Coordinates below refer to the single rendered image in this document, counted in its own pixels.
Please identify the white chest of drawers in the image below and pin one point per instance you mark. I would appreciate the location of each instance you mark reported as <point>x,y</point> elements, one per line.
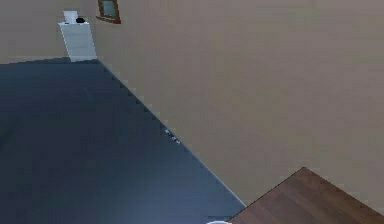
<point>79,41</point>

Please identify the white vessel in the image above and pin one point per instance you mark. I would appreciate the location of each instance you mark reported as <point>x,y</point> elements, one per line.
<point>70,16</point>

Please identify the white round object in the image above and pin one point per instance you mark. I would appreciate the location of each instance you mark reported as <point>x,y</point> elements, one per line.
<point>218,222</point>

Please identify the small black round object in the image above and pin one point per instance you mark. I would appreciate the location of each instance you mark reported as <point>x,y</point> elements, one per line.
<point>80,20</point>

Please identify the brown wooden table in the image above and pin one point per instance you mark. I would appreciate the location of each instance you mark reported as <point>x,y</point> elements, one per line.
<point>306,203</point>

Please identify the brown framed wall picture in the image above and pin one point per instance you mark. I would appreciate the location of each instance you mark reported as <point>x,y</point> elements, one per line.
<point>109,10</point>

